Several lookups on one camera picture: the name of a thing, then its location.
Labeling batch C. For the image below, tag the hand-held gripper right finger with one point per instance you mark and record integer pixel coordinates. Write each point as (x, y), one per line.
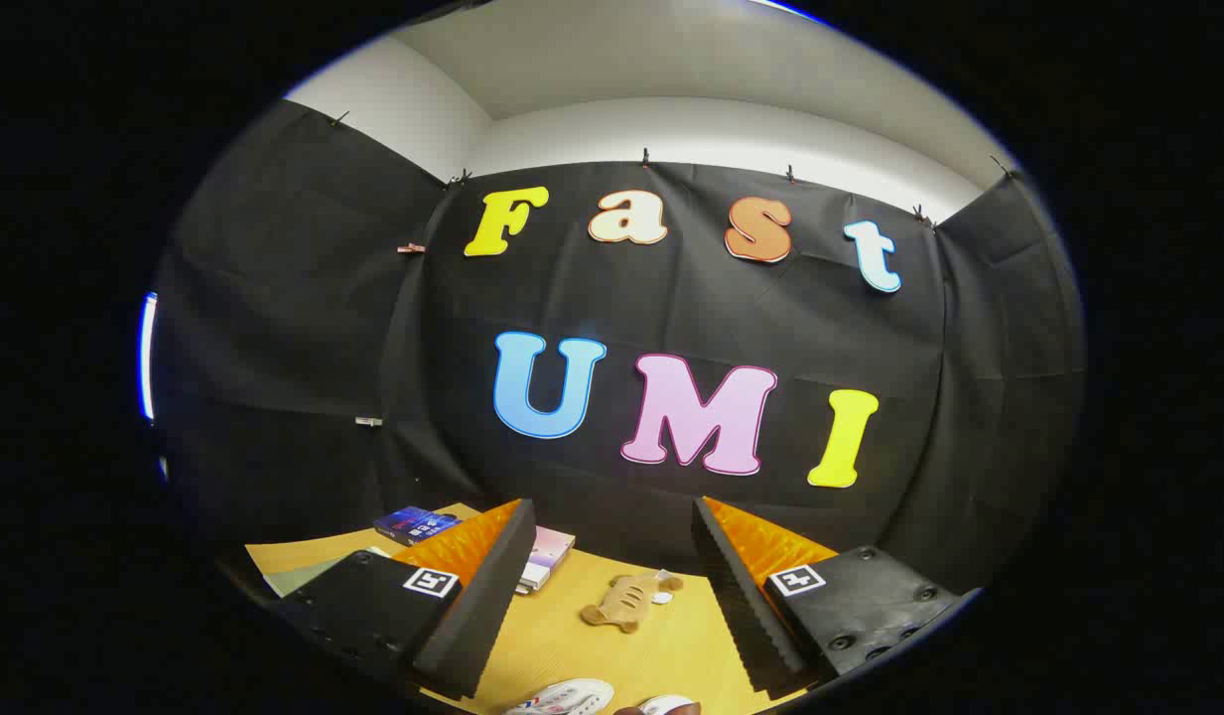
(746, 606)

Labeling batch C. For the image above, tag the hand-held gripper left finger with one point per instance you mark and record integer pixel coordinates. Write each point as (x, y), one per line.
(477, 606)

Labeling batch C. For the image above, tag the white canvas shoe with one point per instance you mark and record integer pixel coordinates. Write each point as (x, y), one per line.
(666, 706)
(562, 698)

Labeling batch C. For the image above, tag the green fabric storage box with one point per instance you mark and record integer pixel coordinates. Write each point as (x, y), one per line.
(309, 576)

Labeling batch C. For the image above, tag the white paperback book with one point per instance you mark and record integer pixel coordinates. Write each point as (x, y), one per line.
(534, 581)

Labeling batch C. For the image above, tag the blue cover book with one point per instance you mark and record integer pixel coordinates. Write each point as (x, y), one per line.
(413, 523)

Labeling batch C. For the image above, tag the brown plush toy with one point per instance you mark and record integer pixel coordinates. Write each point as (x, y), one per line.
(626, 603)

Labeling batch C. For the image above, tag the row of black cloth clips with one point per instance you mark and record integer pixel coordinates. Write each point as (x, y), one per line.
(645, 157)

